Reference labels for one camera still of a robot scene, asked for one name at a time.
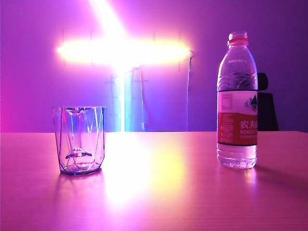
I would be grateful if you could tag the diagonal glowing light strip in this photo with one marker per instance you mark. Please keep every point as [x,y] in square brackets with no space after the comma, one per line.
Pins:
[106,16]

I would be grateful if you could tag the vertical glowing light strip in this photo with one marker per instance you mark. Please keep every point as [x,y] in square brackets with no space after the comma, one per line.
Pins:
[126,101]

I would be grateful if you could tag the clear faceted glass mug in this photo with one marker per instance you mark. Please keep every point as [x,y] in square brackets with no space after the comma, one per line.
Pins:
[79,142]

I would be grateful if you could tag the clear plastic mineral water bottle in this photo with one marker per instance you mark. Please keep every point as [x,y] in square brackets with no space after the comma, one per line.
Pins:
[237,125]

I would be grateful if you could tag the horizontal glowing light strip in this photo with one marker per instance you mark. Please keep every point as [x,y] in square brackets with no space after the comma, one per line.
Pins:
[96,51]

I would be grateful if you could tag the black office chair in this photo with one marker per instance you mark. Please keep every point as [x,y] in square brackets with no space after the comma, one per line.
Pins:
[268,113]

